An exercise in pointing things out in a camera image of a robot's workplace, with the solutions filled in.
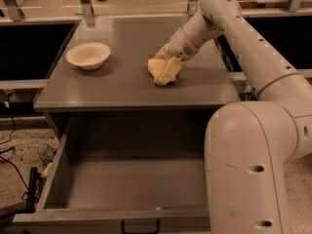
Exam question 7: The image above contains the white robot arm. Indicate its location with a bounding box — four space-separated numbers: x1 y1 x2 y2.
148 0 312 234

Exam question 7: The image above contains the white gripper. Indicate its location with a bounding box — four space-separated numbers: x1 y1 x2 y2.
155 28 199 86

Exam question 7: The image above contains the metal post far left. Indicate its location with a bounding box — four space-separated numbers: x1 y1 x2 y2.
3 0 24 21

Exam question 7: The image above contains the black drawer handle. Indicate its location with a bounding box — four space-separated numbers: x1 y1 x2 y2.
120 219 161 234

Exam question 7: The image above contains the metal post centre left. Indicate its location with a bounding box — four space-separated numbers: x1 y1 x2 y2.
80 0 94 18

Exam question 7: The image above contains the yellow sponge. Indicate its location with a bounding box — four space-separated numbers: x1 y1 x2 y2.
147 58 171 86

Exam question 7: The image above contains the open grey top drawer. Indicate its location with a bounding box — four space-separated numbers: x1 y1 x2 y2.
14 116 210 234

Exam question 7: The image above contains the black floor cable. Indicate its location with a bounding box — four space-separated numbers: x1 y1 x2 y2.
0 114 30 193

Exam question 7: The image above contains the white paper bowl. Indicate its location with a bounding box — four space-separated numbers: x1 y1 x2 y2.
66 42 111 70

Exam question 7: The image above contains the grey drawer cabinet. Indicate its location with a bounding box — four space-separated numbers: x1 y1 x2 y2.
34 14 239 136

